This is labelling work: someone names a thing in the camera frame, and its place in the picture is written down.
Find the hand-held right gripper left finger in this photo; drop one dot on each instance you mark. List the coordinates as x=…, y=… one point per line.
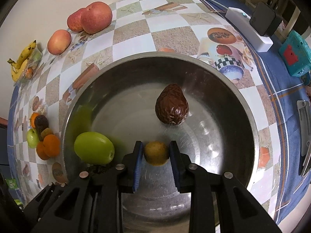
x=137, y=165

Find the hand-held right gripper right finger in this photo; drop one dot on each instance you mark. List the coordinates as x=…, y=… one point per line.
x=175, y=165

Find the small yellow-green fruit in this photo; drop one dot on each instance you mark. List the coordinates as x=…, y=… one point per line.
x=156, y=153

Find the stainless steel bowl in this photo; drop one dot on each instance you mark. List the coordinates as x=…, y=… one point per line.
x=121, y=116

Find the orange tangerine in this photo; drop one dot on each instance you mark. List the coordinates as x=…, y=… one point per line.
x=41, y=153
x=51, y=145
x=34, y=119

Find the small tan fruit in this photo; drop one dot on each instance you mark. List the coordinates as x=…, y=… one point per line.
x=46, y=133

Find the wrinkled brown date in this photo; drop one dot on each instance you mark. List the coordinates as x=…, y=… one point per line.
x=40, y=123

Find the green apple upper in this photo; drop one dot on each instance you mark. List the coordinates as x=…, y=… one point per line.
x=94, y=151

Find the dark brown avocado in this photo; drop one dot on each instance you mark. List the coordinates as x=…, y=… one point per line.
x=172, y=105

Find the green packet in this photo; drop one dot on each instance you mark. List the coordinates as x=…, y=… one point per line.
x=11, y=183

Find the grey metal object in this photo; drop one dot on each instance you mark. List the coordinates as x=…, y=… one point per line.
x=303, y=131

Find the printed checked tablecloth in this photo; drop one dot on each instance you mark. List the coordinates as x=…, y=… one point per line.
x=170, y=29

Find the blue cloth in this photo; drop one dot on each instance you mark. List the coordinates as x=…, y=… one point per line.
x=279, y=77

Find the red board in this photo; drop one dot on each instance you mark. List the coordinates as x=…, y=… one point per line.
x=3, y=121

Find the small orange fruit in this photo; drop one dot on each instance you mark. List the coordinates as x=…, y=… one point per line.
x=29, y=72

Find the clear plastic container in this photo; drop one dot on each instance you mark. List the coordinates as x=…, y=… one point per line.
x=34, y=64

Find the red apple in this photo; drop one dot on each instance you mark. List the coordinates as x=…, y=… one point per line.
x=59, y=41
x=96, y=17
x=74, y=20

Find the white power strip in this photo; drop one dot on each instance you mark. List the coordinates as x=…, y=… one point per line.
x=245, y=26

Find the yellow banana bunch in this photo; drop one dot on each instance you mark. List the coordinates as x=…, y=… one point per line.
x=23, y=58

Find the teal box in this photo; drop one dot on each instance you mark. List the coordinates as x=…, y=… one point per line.
x=295, y=53

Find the black power adapter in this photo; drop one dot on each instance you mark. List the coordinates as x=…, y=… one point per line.
x=266, y=18

